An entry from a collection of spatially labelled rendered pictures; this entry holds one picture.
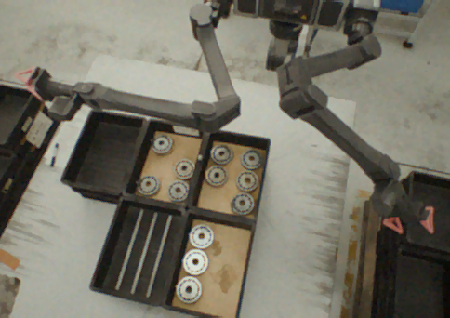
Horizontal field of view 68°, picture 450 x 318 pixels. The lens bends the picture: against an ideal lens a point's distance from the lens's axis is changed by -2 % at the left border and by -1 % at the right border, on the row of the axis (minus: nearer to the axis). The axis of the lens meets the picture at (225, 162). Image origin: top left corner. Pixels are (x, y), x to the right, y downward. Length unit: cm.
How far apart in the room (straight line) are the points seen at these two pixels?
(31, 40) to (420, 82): 349
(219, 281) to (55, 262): 81
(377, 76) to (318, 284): 200
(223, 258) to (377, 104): 195
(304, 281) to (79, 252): 106
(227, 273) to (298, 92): 88
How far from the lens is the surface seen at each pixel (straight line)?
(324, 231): 168
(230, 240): 149
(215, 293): 147
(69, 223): 185
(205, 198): 155
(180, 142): 168
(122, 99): 106
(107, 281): 158
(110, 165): 172
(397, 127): 291
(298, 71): 87
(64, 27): 374
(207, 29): 117
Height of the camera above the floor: 230
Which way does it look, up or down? 66 degrees down
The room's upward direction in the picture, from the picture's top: 6 degrees counter-clockwise
